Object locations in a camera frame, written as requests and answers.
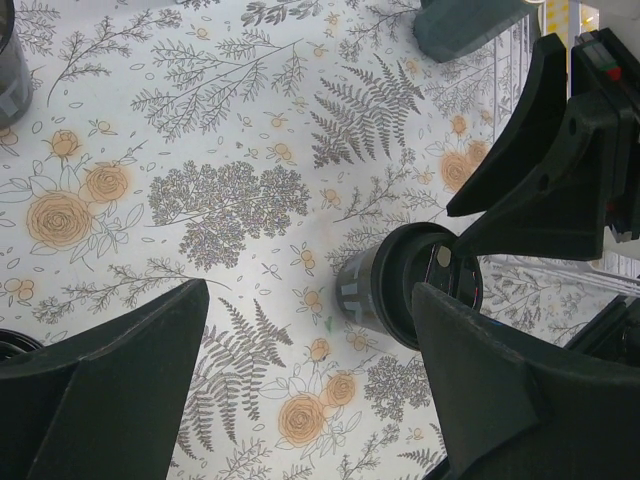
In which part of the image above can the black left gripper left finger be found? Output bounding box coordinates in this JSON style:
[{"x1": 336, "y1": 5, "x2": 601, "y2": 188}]
[{"x1": 1, "y1": 279, "x2": 209, "y2": 479}]

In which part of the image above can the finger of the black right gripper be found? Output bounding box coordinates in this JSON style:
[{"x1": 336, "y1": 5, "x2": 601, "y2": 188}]
[
  {"x1": 447, "y1": 34, "x2": 567, "y2": 217},
  {"x1": 453, "y1": 97, "x2": 605, "y2": 260}
]

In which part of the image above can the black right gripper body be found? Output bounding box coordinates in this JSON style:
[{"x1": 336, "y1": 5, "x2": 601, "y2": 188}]
[{"x1": 570, "y1": 28, "x2": 639, "y2": 243}]

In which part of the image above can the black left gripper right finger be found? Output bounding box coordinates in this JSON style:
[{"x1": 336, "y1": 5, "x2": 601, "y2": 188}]
[{"x1": 410, "y1": 282, "x2": 640, "y2": 480}]

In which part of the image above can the black plastic cup lid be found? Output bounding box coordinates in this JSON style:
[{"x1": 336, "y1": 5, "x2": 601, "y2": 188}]
[{"x1": 372, "y1": 222, "x2": 484, "y2": 351}]

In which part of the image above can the dark takeout coffee cup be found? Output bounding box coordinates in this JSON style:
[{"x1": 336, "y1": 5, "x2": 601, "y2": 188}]
[{"x1": 335, "y1": 246, "x2": 386, "y2": 334}]

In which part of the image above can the clear plastic dish rack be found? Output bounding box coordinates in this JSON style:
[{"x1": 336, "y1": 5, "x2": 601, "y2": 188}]
[{"x1": 479, "y1": 0, "x2": 640, "y2": 301}]

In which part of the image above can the blue-grey ceramic mug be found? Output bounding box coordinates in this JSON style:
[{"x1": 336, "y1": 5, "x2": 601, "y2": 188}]
[{"x1": 413, "y1": 0, "x2": 537, "y2": 63}]

